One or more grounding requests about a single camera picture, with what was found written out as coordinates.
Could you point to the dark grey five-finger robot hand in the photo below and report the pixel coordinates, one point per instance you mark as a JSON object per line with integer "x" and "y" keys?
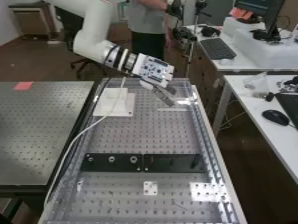
{"x": 153, "y": 70}

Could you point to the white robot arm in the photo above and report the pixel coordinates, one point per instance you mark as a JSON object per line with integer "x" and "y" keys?
{"x": 91, "y": 38}

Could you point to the small white box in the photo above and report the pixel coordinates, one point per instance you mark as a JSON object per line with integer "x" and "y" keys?
{"x": 114, "y": 104}

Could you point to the person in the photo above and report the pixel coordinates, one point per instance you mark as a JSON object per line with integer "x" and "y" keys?
{"x": 147, "y": 20}

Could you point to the black tripod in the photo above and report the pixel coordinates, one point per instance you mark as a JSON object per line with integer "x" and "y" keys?
{"x": 195, "y": 30}

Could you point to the black keyboard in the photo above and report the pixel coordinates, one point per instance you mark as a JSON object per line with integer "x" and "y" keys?
{"x": 217, "y": 49}
{"x": 290, "y": 108}

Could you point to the black office chair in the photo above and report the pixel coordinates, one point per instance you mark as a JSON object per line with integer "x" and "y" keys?
{"x": 80, "y": 63}

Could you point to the white computer mouse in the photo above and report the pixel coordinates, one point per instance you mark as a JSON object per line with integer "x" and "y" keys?
{"x": 227, "y": 61}

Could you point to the black headphones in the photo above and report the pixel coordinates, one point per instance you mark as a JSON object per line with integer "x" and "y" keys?
{"x": 211, "y": 31}

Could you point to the white desk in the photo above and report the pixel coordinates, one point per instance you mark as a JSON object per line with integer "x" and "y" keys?
{"x": 261, "y": 133}
{"x": 253, "y": 58}

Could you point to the clear plastic bag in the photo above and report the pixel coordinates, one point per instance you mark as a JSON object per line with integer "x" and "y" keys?
{"x": 257, "y": 85}

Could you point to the orange sticky note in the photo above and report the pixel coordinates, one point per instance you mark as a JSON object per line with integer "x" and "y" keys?
{"x": 241, "y": 13}

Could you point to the black plate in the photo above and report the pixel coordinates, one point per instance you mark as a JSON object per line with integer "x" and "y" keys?
{"x": 173, "y": 164}

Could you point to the clear box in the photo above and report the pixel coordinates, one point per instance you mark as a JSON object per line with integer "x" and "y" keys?
{"x": 212, "y": 156}

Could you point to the red tape patch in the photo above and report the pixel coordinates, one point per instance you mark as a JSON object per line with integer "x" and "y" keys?
{"x": 23, "y": 86}

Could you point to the brown wooden cabinet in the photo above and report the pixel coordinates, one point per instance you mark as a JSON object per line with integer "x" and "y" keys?
{"x": 34, "y": 21}

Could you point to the black computer mouse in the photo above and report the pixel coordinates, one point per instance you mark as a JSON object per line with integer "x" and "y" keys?
{"x": 276, "y": 117}

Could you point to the black computer monitor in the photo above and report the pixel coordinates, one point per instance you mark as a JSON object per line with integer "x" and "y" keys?
{"x": 267, "y": 8}

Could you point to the small white square bracket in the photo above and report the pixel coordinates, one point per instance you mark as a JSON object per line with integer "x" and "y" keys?
{"x": 151, "y": 188}

